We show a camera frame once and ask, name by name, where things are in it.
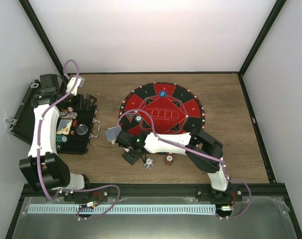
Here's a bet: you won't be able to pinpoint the blue small blind button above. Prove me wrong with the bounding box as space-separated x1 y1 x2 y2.
158 91 167 98

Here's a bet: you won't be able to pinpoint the mixed chips in case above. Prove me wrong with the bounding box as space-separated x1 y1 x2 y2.
59 107 78 120

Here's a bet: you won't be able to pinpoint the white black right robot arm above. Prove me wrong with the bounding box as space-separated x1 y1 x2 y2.
115 128 230 201

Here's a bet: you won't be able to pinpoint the white blue chip stack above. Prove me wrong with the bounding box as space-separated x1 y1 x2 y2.
144 157 154 169

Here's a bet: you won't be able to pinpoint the black poker set case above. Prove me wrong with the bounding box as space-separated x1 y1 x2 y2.
5 80 98 154

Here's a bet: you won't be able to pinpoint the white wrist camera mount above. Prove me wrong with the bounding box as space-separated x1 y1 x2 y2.
66 76 85 96

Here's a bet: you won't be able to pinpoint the light blue slotted rail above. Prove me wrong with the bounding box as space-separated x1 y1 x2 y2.
27 204 216 215

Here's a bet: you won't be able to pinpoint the blue green poker chip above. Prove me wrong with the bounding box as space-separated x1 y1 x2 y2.
135 116 143 122

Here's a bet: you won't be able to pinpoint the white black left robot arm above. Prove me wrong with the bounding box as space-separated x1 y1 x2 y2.
19 74 93 201

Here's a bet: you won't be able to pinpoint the teal chip in case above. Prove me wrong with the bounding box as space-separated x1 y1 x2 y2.
56 135 68 143

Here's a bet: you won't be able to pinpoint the round red black poker mat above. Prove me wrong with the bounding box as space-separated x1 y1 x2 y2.
118 82 205 136

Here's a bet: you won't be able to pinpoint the black dealer button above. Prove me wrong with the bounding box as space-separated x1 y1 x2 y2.
76 124 89 135

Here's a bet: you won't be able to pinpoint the playing card deck box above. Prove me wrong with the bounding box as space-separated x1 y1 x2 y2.
105 126 121 144

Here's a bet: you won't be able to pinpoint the card deck in case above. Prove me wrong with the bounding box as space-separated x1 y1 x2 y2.
56 119 73 135

